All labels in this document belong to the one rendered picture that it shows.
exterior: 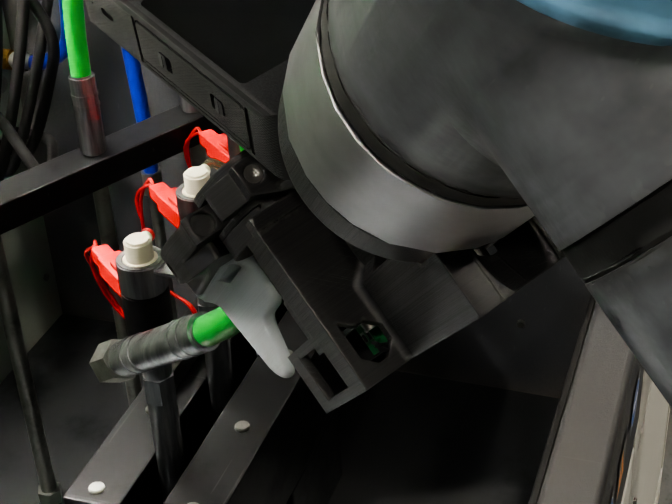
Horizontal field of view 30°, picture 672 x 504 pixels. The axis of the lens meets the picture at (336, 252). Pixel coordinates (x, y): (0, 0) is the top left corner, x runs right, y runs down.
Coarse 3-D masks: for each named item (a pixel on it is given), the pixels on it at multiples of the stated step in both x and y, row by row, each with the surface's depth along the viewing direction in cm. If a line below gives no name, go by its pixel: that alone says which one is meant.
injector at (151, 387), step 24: (120, 264) 70; (120, 288) 71; (144, 288) 70; (168, 288) 72; (144, 312) 71; (168, 312) 72; (144, 384) 75; (168, 384) 75; (168, 408) 76; (168, 432) 76; (168, 456) 77; (168, 480) 79
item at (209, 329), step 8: (208, 312) 54; (216, 312) 53; (224, 312) 52; (200, 320) 54; (208, 320) 53; (216, 320) 53; (224, 320) 52; (200, 328) 54; (208, 328) 53; (216, 328) 53; (224, 328) 52; (232, 328) 52; (200, 336) 54; (208, 336) 53; (216, 336) 53; (224, 336) 53; (232, 336) 53; (208, 344) 54
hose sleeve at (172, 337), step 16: (176, 320) 56; (192, 320) 55; (128, 336) 60; (144, 336) 58; (160, 336) 56; (176, 336) 55; (192, 336) 54; (112, 352) 60; (128, 352) 59; (144, 352) 57; (160, 352) 56; (176, 352) 56; (192, 352) 55; (112, 368) 60; (128, 368) 59; (144, 368) 59
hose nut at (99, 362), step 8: (104, 344) 61; (112, 344) 61; (96, 352) 61; (104, 352) 61; (96, 360) 61; (104, 360) 60; (96, 368) 61; (104, 368) 61; (104, 376) 61; (112, 376) 60; (120, 376) 61; (128, 376) 61
